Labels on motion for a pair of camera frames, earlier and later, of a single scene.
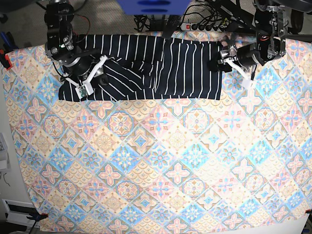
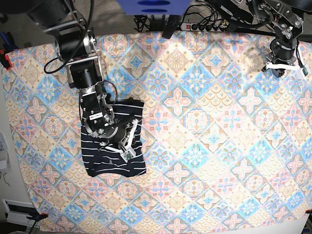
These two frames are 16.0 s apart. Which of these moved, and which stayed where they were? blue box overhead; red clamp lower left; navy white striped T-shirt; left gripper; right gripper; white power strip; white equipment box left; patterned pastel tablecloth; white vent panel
Moved: right gripper; left gripper; navy white striped T-shirt
Stayed: white equipment box left; white power strip; white vent panel; red clamp lower left; patterned pastel tablecloth; blue box overhead
